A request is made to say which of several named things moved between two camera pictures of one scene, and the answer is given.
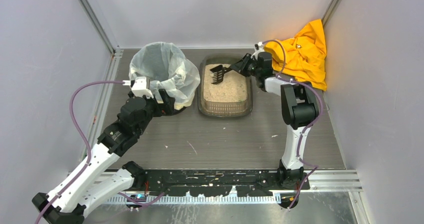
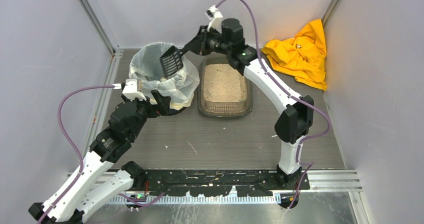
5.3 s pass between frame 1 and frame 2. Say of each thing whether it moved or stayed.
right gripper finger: moved
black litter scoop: moved
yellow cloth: stayed
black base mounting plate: stayed
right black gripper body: moved
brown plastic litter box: stayed
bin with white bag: stayed
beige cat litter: stayed
